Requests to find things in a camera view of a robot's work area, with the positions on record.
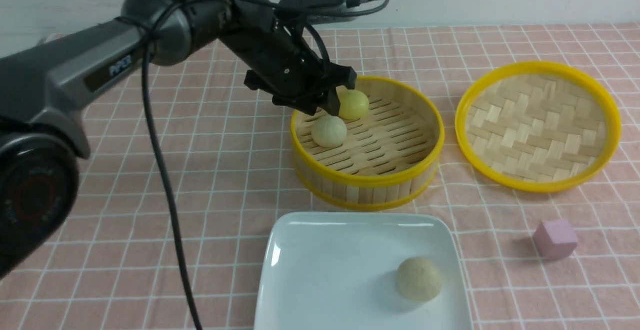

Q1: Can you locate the white steamed bun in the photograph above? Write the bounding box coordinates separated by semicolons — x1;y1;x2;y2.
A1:
311;116;348;148
395;257;443;303

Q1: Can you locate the pink checkered tablecloth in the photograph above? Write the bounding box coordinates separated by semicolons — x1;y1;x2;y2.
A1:
1;23;640;329

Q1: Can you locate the yellow-rimmed woven steamer lid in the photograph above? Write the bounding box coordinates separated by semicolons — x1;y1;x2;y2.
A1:
454;61;622;193

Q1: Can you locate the black cable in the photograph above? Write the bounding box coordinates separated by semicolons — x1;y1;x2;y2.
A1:
141;0;390;330

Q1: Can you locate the pink cube block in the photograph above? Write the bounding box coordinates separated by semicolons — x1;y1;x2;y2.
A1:
532;218;578;261

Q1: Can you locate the yellow-rimmed bamboo steamer basket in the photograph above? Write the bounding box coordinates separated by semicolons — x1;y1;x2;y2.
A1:
290;76;445;211

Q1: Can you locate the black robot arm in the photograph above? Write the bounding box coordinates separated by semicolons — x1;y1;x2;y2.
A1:
0;0;357;277

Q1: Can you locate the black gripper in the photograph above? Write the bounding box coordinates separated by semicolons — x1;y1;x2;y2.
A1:
220;8;357;116

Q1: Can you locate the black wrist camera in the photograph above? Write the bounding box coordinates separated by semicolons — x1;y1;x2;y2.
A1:
278;0;360;25

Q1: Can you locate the yellow steamed bun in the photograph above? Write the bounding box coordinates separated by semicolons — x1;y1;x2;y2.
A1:
338;90;370;121

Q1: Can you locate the white square plate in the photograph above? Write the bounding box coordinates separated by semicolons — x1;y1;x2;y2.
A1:
253;212;474;329

